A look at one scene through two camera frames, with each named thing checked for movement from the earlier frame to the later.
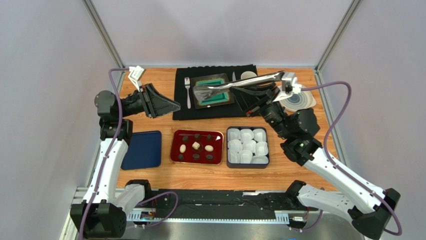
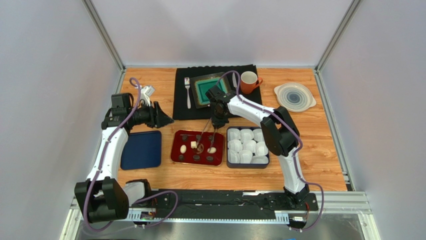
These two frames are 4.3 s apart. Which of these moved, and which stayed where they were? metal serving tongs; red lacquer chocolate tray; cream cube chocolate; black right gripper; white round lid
Moved: black right gripper; metal serving tongs
Stayed: cream cube chocolate; white round lid; red lacquer chocolate tray
